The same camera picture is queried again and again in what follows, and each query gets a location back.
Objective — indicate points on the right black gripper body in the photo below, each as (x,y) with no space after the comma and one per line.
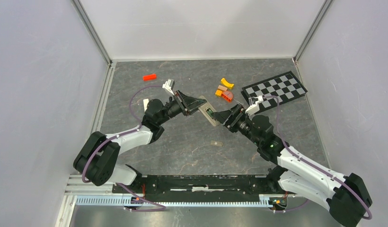
(240,111)

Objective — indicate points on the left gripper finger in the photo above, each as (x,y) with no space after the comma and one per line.
(190,109)
(190,102)

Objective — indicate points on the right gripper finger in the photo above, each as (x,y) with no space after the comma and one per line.
(224,119)
(227,113)

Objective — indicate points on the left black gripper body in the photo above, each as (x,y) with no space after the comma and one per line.
(180,101)

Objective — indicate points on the green AAA battery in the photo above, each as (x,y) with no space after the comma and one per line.
(209,112)

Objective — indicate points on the beige remote control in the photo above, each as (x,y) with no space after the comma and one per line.
(203,108)

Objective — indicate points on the beige battery cover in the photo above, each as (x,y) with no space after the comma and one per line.
(216,143)

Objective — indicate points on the white and black stick remote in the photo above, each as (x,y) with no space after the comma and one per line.
(145,104)

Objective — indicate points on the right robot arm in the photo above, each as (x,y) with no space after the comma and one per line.
(345,197)

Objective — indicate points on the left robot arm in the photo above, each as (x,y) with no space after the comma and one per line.
(97,160)

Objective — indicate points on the orange semicircle block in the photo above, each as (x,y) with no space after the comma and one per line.
(227,96)

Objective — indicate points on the yellow small block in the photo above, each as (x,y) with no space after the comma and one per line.
(218,93)

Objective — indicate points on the tan small block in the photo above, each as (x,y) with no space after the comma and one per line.
(222,88)

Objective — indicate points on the yellow curved block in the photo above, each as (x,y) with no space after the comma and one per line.
(226,84)

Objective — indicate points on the red rectangular block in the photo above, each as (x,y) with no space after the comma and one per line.
(149,77)

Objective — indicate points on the black white checkerboard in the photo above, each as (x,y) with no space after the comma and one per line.
(286,86)

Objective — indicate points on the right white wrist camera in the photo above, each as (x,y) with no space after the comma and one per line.
(254,103)

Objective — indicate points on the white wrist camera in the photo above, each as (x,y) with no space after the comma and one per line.
(254,103)
(168,87)

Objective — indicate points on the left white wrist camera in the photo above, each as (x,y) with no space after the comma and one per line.
(168,87)

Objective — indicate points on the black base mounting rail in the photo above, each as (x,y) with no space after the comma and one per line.
(205,188)

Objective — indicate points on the grey slotted cable duct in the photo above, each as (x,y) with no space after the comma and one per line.
(131,201)

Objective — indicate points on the right aluminium frame post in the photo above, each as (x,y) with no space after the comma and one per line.
(313,28)

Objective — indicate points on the aluminium frame post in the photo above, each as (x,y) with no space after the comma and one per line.
(91,30)
(313,28)

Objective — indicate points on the left aluminium frame post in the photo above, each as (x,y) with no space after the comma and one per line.
(91,30)

